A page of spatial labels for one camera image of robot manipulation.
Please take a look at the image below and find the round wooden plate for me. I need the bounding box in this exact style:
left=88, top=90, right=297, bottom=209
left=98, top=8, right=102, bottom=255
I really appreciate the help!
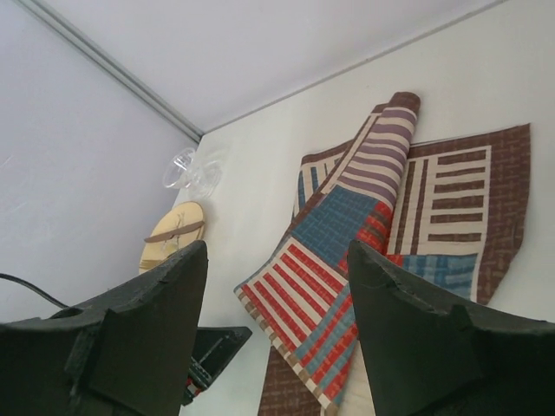
left=139, top=201, right=206, bottom=274

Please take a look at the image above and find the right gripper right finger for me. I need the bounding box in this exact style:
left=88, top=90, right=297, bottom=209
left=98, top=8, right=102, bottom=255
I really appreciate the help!
left=348, top=240, right=554, bottom=415

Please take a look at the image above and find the brown wooden knife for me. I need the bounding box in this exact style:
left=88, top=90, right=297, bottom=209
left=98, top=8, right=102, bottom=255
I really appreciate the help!
left=144, top=220, right=205, bottom=244

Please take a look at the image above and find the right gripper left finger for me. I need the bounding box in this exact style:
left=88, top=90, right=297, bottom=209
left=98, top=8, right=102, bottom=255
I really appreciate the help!
left=1, top=241, right=208, bottom=415

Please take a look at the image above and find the left camera black cable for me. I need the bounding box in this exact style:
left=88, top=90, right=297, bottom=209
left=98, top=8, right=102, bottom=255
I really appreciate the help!
left=0, top=272, right=66, bottom=309

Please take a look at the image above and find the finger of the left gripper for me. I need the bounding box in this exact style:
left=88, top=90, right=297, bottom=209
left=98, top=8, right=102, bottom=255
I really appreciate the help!
left=181, top=327, right=252, bottom=406

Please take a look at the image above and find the patchwork striped placemat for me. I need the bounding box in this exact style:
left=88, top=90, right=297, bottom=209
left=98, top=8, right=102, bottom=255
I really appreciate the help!
left=235, top=92, right=532, bottom=415

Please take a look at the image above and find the clear glass cup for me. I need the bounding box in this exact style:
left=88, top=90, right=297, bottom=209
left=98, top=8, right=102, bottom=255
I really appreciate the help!
left=162, top=147, right=229, bottom=200

